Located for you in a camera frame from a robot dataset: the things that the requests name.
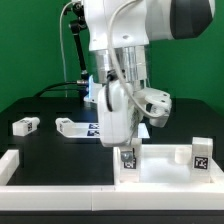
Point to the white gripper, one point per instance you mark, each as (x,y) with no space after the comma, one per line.
(117,127)

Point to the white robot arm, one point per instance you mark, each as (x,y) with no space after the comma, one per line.
(119,32)

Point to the white tag base sheet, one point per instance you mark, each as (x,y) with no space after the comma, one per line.
(91,130)

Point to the white U-shaped fence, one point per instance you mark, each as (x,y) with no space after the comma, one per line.
(194,196)

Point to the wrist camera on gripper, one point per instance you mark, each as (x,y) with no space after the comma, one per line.
(160,105)

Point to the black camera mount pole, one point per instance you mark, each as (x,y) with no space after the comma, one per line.
(76,26)

